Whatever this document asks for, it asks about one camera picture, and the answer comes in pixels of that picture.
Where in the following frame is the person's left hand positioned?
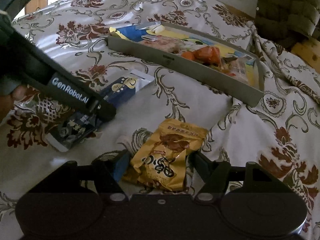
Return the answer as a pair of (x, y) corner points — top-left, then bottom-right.
(0, 85), (27, 122)

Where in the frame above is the dark blue snack pouch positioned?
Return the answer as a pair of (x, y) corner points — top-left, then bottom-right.
(46, 69), (154, 152)

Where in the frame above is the orange snack packet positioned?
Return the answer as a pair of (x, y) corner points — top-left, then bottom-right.
(181, 46), (221, 66)

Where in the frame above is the olive quilted puffer jacket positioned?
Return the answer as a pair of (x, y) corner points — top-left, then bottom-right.
(255, 0), (319, 51)

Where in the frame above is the puffed rice cake packet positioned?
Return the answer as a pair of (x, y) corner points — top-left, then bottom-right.
(139, 36), (187, 54)

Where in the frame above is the floral white bed quilt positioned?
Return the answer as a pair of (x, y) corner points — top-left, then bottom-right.
(1, 0), (319, 239)

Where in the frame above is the grey shallow tray box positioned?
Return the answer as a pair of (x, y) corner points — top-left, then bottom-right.
(108, 22), (264, 107)

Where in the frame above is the colourful drawing tray liner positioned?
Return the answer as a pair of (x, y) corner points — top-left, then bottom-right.
(110, 24), (255, 86)

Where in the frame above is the golden yellow snack pouch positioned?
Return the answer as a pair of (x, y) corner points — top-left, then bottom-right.
(124, 119), (208, 191)

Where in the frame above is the clear nougat bar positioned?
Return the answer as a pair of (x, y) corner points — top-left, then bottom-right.
(219, 56), (255, 86)

